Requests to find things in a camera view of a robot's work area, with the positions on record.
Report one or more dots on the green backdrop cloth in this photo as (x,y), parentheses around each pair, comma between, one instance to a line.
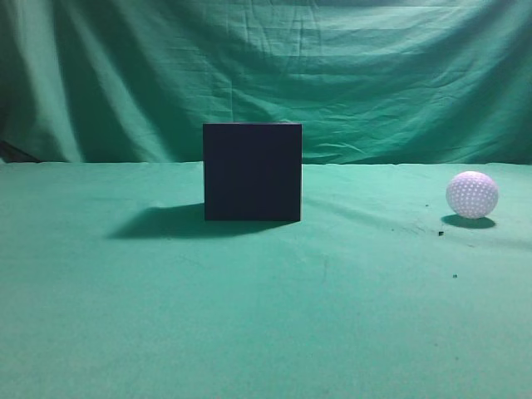
(372,82)

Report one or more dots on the white dimpled golf ball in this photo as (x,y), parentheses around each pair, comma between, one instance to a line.
(472,194)

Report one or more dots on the dark navy cube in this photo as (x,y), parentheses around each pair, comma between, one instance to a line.
(253,171)

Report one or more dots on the green table cloth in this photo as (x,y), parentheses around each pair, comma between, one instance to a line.
(114,286)

